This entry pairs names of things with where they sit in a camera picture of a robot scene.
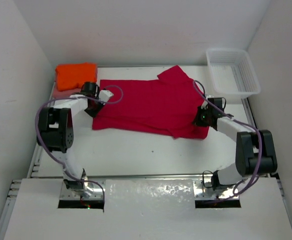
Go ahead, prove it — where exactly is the metal base plate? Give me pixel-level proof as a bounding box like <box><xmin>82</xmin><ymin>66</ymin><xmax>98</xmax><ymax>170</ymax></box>
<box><xmin>193</xmin><ymin>176</ymin><xmax>234</xmax><ymax>201</ymax></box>
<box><xmin>59</xmin><ymin>177</ymin><xmax>106</xmax><ymax>201</ymax></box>

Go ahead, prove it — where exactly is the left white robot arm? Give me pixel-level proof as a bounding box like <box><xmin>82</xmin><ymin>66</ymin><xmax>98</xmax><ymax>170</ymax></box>
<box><xmin>36</xmin><ymin>82</ymin><xmax>114</xmax><ymax>198</ymax></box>

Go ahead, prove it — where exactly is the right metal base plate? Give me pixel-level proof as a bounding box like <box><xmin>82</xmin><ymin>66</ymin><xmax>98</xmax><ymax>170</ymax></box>
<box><xmin>193</xmin><ymin>176</ymin><xmax>234</xmax><ymax>201</ymax></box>

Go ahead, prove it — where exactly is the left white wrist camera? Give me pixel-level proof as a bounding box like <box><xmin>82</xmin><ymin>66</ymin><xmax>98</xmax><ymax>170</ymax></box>
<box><xmin>99</xmin><ymin>89</ymin><xmax>114</xmax><ymax>103</ymax></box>

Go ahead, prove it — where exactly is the orange t shirt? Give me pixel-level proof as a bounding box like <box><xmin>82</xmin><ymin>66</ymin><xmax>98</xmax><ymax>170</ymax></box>
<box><xmin>55</xmin><ymin>62</ymin><xmax>98</xmax><ymax>92</ymax></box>

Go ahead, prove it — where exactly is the purple cable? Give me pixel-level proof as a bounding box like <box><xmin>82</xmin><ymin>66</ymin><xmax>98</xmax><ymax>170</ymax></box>
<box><xmin>193</xmin><ymin>79</ymin><xmax>263</xmax><ymax>201</ymax></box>
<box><xmin>35</xmin><ymin>84</ymin><xmax>124</xmax><ymax>201</ymax></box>

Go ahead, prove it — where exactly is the black thin cable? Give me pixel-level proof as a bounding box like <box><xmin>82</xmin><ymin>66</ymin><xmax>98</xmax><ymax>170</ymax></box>
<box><xmin>202</xmin><ymin>170</ymin><xmax>215</xmax><ymax>191</ymax></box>

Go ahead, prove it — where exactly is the salmon pink t shirt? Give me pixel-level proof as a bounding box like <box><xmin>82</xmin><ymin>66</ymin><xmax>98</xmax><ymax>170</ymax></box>
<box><xmin>52</xmin><ymin>87</ymin><xmax>81</xmax><ymax>99</ymax></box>

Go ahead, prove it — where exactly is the magenta t shirt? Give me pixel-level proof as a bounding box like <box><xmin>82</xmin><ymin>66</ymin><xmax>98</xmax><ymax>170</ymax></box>
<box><xmin>92</xmin><ymin>65</ymin><xmax>209</xmax><ymax>140</ymax></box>

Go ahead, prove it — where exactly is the white foam front board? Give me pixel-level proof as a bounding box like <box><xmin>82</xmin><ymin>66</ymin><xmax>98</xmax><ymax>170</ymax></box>
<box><xmin>5</xmin><ymin>178</ymin><xmax>292</xmax><ymax>240</ymax></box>

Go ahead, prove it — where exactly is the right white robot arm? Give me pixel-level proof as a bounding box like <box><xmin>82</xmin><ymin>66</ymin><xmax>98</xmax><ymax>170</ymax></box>
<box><xmin>193</xmin><ymin>97</ymin><xmax>278</xmax><ymax>191</ymax></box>

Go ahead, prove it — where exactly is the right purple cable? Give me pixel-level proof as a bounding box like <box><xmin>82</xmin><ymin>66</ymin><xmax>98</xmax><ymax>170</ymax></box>
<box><xmin>193</xmin><ymin>79</ymin><xmax>263</xmax><ymax>201</ymax></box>

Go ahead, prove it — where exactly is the white plastic basket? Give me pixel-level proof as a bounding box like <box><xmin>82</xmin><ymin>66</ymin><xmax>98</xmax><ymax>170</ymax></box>
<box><xmin>206</xmin><ymin>48</ymin><xmax>261</xmax><ymax>103</ymax></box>

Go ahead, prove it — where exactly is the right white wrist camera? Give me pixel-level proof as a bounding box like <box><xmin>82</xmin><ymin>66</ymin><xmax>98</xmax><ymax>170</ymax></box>
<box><xmin>201</xmin><ymin>94</ymin><xmax>213</xmax><ymax>109</ymax></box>

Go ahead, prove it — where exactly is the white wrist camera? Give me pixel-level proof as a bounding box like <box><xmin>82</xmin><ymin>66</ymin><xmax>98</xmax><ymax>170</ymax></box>
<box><xmin>99</xmin><ymin>89</ymin><xmax>114</xmax><ymax>103</ymax></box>
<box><xmin>201</xmin><ymin>94</ymin><xmax>213</xmax><ymax>109</ymax></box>

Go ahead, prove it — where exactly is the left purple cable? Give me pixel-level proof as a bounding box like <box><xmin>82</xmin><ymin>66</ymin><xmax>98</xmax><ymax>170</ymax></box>
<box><xmin>35</xmin><ymin>84</ymin><xmax>124</xmax><ymax>201</ymax></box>

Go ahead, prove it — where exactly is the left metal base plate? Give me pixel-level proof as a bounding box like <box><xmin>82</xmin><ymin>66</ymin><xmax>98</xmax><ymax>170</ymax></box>
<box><xmin>59</xmin><ymin>177</ymin><xmax>106</xmax><ymax>201</ymax></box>

